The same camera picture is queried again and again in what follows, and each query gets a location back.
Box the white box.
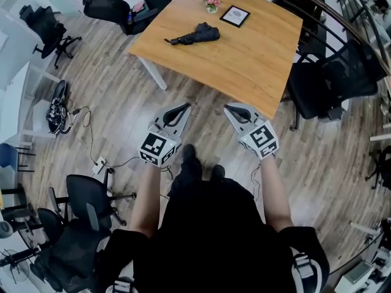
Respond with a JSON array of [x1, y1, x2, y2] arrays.
[[334, 260, 376, 293]]

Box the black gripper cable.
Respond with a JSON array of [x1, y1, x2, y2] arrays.
[[250, 157, 277, 203]]

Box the blue chair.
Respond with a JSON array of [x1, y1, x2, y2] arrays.
[[0, 143, 37, 173]]

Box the white shelf unit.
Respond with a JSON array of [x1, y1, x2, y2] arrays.
[[0, 60, 61, 145]]

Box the black framed picture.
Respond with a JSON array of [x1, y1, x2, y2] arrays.
[[219, 5, 251, 29]]

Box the black mesh office chair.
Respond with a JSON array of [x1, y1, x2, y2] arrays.
[[364, 146, 391, 190], [48, 167, 137, 229], [282, 40, 387, 131], [29, 208, 114, 293], [18, 5, 82, 70], [77, 0, 160, 37]]

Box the black floor cable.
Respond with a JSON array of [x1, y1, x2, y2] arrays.
[[71, 106, 141, 168]]

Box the person's black right shoe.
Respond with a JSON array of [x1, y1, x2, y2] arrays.
[[211, 164, 226, 180]]

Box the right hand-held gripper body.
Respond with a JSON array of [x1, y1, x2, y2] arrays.
[[239, 120, 280, 161]]

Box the black standing fan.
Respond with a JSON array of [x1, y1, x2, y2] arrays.
[[0, 245, 41, 284]]

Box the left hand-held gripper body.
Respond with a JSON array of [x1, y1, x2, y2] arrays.
[[139, 116, 183, 168]]

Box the pink flowers in white pot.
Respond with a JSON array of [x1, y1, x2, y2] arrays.
[[203, 0, 223, 15]]

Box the person's black left shoe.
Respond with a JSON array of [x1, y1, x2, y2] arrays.
[[181, 143, 197, 165]]

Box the white backpack strap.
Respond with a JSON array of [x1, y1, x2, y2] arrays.
[[289, 247, 322, 293], [112, 275, 136, 293]]

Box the person's right forearm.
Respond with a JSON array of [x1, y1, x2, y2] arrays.
[[258, 155, 294, 233]]

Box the person's left forearm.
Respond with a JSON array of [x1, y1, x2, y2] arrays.
[[129, 159, 172, 238]]

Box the wooden table with white legs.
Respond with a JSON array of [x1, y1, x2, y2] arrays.
[[126, 0, 304, 120]]

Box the black umbrella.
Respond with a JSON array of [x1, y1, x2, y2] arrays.
[[164, 21, 221, 46]]

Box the person's black shoe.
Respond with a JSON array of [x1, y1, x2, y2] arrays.
[[181, 143, 197, 165], [211, 164, 226, 180]]

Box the person's black clothing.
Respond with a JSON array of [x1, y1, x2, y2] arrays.
[[97, 154, 331, 293]]

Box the white power strip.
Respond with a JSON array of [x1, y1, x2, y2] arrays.
[[91, 156, 108, 175]]

